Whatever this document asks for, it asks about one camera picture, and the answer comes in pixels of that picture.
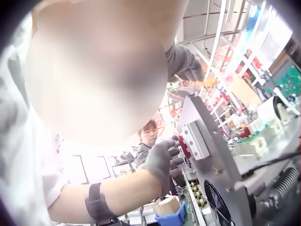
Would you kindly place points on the person's right hand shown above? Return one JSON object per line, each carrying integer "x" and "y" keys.
{"x": 181, "y": 61}

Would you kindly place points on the person's left hand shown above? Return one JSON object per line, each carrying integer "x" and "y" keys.
{"x": 157, "y": 162}

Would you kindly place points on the person's left fingers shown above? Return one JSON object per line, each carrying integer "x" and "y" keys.
{"x": 174, "y": 162}

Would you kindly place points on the person's right fingers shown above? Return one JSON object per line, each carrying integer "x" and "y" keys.
{"x": 194, "y": 70}

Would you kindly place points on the beige cardboard parts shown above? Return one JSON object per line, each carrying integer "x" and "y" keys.
{"x": 165, "y": 206}

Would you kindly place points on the grey metal panel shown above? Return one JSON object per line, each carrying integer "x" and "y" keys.
{"x": 218, "y": 155}

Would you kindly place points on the blue plastic bin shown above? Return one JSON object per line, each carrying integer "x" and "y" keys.
{"x": 172, "y": 217}

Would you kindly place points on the black fan grille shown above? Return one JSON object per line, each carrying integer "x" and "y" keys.
{"x": 217, "y": 204}

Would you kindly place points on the white cylindrical part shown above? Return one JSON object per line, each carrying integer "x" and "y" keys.
{"x": 270, "y": 110}

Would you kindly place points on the black wrist band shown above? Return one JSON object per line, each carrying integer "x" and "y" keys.
{"x": 98, "y": 204}

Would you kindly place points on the green circuit board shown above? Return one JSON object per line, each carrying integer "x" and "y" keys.
{"x": 289, "y": 82}

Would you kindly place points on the person's body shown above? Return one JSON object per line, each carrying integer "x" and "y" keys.
{"x": 25, "y": 141}

